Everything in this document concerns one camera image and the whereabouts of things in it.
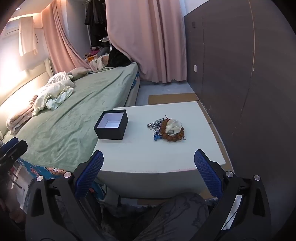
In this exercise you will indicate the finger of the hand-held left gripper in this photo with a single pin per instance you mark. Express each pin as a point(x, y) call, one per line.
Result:
point(13, 149)

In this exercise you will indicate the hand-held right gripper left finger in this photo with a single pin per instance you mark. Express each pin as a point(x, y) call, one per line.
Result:
point(90, 173)

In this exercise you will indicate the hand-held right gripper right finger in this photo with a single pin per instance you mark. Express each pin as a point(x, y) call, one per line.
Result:
point(208, 173)

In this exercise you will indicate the black jewelry box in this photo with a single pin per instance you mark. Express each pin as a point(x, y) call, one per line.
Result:
point(108, 134)

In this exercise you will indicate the gold leaf-shaped ornament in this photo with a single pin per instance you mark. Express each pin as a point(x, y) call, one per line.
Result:
point(174, 126)

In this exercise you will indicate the pink folded blanket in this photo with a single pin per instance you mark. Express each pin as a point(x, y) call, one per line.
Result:
point(20, 115)

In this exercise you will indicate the blue cartoon bed sheet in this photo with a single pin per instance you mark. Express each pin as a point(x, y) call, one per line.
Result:
point(53, 171)

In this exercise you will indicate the person's leg in grey pants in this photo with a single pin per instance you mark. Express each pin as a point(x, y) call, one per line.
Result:
point(166, 220)

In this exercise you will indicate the green bed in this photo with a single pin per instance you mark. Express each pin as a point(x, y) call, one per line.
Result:
point(81, 111)

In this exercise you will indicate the light green cloth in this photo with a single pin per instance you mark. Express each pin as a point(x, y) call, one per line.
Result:
point(57, 100)

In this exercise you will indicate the cream padded headboard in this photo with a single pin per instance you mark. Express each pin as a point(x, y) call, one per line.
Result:
point(20, 81)

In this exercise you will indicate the white crumpled duvet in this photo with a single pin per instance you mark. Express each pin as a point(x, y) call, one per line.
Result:
point(53, 89)

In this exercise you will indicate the brown cardboard sheet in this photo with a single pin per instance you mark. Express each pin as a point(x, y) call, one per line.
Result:
point(173, 98)

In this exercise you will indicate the dark brown wardrobe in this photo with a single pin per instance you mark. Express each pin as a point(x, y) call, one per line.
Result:
point(242, 81)

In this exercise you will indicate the grey plush pillow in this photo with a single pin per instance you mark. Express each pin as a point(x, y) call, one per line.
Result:
point(78, 73)

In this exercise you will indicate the cream printed pillow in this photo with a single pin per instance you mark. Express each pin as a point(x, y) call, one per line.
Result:
point(99, 62)

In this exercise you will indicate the white hanging cloth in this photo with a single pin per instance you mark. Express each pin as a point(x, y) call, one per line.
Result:
point(27, 37)

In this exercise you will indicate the black garment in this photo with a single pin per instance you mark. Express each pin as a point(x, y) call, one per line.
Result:
point(119, 58)

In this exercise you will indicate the pink curtain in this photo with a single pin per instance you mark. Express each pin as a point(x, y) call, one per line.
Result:
point(62, 39)
point(148, 39)

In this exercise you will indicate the white air conditioner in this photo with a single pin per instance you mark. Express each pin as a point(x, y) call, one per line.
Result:
point(13, 27)

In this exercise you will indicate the pile of plush toys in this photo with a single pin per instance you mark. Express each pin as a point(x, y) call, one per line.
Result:
point(94, 52)

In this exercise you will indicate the hanging dark clothes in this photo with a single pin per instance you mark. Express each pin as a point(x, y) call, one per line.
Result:
point(94, 16)

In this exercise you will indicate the cream bed frame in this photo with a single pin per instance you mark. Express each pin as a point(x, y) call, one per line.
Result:
point(133, 95)

